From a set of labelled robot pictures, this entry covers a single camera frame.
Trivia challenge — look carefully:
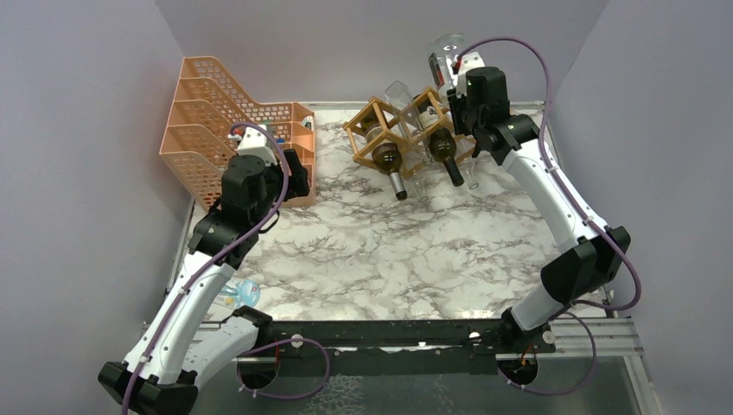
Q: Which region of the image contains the green wine bottle back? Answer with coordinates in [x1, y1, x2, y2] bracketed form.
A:
[416, 99, 464, 187]

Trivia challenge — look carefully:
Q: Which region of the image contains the green wine bottle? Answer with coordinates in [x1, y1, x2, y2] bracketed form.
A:
[360, 113, 408, 201]
[416, 99, 464, 187]

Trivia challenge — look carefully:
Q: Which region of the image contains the round clear glass bottle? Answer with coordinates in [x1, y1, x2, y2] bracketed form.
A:
[385, 80, 431, 169]

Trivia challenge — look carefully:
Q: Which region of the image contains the small clear bottle silver cap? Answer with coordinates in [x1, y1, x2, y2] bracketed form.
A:
[428, 33, 466, 107]

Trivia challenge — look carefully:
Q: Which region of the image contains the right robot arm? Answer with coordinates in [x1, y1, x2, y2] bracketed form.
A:
[447, 67, 631, 352]

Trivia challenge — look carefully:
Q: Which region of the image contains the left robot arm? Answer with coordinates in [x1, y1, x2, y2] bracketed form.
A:
[98, 149, 310, 414]

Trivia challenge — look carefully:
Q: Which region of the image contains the wooden wine rack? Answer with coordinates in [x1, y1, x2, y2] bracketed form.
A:
[342, 81, 454, 184]

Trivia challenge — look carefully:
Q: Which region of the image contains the plastic water bottle blue label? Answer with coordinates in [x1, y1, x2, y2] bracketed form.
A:
[218, 279, 261, 309]

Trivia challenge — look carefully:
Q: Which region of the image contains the orange plastic file organizer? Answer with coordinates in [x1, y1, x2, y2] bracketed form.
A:
[159, 56, 316, 209]

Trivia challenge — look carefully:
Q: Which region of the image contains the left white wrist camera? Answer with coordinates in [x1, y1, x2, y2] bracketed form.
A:
[227, 127, 278, 166]

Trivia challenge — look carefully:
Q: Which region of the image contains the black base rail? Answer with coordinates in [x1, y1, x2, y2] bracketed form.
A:
[235, 319, 556, 382]

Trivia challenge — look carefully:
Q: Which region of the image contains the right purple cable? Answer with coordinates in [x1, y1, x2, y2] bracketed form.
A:
[456, 37, 642, 398]

